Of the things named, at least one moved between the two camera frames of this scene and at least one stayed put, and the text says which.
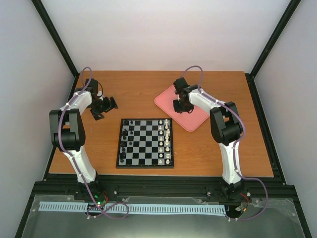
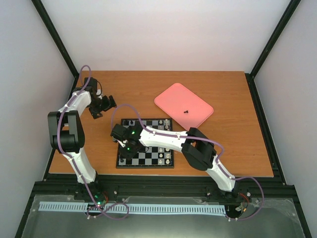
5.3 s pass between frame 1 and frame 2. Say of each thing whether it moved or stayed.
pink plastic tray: stayed
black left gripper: stayed
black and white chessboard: stayed
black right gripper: moved
